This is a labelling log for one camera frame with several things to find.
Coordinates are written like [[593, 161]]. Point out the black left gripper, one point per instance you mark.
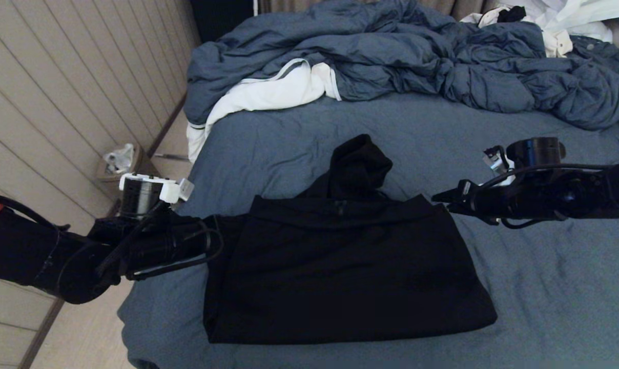
[[166, 243]]

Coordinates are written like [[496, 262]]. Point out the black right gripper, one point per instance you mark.
[[540, 197]]

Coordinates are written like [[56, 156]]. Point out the black zip hoodie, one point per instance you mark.
[[340, 277]]

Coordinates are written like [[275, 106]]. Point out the white clothes pile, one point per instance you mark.
[[571, 10]]

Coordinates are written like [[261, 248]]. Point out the brown trash bin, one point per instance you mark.
[[148, 166]]

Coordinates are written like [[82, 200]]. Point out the grey metal rod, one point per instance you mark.
[[171, 156]]

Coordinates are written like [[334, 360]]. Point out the white plastic bin liner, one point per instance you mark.
[[119, 159]]

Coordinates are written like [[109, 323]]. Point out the blue bed sheet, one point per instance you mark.
[[545, 287]]

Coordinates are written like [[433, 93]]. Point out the rumpled blue duvet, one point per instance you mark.
[[391, 51]]

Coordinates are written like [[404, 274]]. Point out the cream garment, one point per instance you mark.
[[558, 46]]

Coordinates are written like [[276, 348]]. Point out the beige curtain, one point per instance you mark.
[[458, 7]]

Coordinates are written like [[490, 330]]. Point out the small black garment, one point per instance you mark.
[[512, 14]]

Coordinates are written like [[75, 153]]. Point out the blue denim garment with buttons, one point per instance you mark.
[[601, 51]]

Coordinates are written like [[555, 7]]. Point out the black furniture piece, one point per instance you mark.
[[222, 15]]

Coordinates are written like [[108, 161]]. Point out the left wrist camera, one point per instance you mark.
[[145, 195]]

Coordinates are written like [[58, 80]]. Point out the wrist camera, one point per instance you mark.
[[532, 156], [145, 195]]

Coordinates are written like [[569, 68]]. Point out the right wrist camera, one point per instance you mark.
[[532, 156]]

